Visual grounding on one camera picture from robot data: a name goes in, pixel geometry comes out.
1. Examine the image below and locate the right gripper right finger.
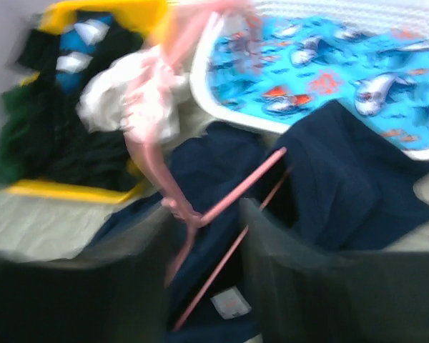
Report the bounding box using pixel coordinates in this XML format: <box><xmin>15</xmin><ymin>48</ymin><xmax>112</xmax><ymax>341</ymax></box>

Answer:
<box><xmin>240</xmin><ymin>199</ymin><xmax>429</xmax><ymax>342</ymax></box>

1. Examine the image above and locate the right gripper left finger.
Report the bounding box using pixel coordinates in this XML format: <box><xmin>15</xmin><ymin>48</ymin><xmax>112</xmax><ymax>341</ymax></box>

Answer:
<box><xmin>0</xmin><ymin>207</ymin><xmax>174</xmax><ymax>343</ymax></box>

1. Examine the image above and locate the navy blue t shirt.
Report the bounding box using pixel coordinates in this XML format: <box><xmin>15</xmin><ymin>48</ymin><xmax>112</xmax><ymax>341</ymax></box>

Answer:
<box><xmin>89</xmin><ymin>99</ymin><xmax>429</xmax><ymax>343</ymax></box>

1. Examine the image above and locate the pink wire hanger front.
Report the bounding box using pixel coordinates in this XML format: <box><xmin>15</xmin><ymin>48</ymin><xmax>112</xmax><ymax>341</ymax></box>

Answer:
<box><xmin>124</xmin><ymin>0</ymin><xmax>294</xmax><ymax>332</ymax></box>

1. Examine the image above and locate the black garment with blue print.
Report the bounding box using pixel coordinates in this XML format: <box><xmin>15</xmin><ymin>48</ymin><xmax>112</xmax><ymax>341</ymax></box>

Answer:
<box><xmin>15</xmin><ymin>11</ymin><xmax>143</xmax><ymax>192</ymax></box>

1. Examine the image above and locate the yellow plastic bin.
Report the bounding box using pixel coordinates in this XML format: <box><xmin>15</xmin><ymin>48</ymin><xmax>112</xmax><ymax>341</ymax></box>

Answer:
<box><xmin>6</xmin><ymin>1</ymin><xmax>168</xmax><ymax>204</ymax></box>

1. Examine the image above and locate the dark green garment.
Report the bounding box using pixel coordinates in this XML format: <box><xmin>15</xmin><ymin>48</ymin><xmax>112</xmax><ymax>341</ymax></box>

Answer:
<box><xmin>0</xmin><ymin>86</ymin><xmax>34</xmax><ymax>185</ymax></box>

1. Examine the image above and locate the white crumpled garment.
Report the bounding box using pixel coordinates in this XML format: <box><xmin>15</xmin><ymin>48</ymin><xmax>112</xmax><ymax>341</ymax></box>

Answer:
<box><xmin>77</xmin><ymin>45</ymin><xmax>190</xmax><ymax>143</ymax></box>

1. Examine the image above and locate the blue shark print cloth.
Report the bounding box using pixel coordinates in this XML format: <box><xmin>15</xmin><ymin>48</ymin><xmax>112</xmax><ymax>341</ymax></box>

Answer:
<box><xmin>206</xmin><ymin>16</ymin><xmax>429</xmax><ymax>151</ymax></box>

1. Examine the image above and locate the white plastic basket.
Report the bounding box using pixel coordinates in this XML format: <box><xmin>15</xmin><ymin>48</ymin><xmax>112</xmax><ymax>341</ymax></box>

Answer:
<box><xmin>190</xmin><ymin>1</ymin><xmax>429</xmax><ymax>161</ymax></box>

